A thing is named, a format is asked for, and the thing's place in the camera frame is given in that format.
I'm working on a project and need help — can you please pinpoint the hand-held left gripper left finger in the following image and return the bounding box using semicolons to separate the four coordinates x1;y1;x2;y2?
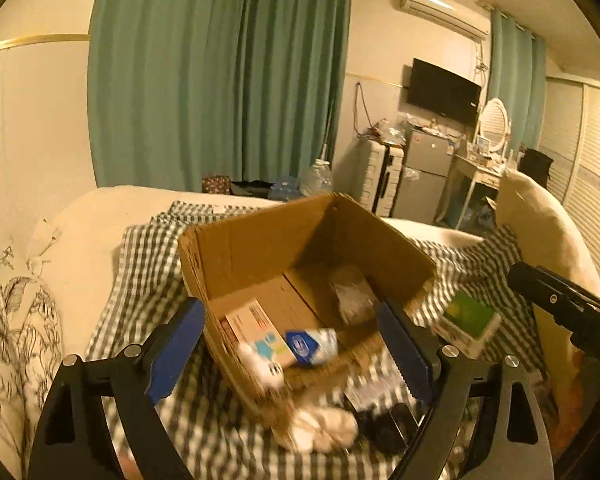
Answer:
27;296;208;480

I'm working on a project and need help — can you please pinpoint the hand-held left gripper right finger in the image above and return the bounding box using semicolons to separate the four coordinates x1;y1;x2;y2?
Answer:
377;299;556;480

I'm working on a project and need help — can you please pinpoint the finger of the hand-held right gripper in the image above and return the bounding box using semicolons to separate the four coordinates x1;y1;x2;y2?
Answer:
507;261;600;331

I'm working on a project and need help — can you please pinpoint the cream pillow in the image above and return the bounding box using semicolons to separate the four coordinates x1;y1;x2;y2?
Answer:
495;169;600;413

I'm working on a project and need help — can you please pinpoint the green white box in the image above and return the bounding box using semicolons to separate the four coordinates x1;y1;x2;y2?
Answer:
432;290;502;359

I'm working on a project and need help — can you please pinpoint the clear plastic bag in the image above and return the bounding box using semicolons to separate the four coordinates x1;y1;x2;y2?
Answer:
328;264;382;327

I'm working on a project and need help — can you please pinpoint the pink white medicine box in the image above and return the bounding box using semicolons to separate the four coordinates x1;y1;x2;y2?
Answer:
223;298;301;368

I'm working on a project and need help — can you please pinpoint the black flat object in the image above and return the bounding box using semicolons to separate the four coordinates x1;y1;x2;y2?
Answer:
345;394;423;455

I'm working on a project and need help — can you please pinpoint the white crumpled cloth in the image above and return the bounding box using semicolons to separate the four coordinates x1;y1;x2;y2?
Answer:
275;404;359;454

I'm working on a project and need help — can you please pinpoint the black bag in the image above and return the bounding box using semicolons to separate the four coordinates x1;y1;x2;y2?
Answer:
522;148;554;187

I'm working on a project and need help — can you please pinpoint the white dressing table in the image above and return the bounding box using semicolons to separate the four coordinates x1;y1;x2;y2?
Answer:
434;152;507;232

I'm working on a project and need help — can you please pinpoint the white louvred wardrobe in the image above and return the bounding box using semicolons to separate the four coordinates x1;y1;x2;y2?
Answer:
536;76;600;288

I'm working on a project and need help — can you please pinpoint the cream duvet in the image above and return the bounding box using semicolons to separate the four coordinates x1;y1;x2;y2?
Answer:
27;185;293;361

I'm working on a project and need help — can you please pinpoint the grey small fridge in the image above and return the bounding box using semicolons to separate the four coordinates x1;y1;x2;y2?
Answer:
394;127;454;226

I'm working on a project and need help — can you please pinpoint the floral printed bedding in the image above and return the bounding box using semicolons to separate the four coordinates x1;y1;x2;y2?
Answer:
0;222;67;476

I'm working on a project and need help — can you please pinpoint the white oval mirror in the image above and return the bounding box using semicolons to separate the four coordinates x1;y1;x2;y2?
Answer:
477;98;510;157

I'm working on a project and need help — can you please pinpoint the white suitcase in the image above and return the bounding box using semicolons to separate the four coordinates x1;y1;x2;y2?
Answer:
347;137;407;214

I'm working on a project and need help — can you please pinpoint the pack of water bottles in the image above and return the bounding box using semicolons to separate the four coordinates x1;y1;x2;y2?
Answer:
268;177;302;201

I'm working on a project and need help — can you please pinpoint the clear water bottle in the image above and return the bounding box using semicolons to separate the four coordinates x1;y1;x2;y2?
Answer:
300;144;335;197

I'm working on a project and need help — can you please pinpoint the narrow green curtain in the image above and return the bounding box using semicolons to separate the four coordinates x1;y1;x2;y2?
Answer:
489;9;547;152

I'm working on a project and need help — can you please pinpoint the wide green curtain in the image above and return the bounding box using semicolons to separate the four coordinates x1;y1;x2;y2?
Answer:
86;0;354;194

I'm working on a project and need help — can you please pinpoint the white air conditioner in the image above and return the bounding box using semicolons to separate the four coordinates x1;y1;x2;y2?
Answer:
397;0;490;41

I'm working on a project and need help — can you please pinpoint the black wall television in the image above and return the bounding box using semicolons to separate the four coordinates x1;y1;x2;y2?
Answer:
406;58;483;126

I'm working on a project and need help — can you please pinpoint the wall cable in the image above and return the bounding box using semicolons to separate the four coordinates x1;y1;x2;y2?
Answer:
352;81;377;137

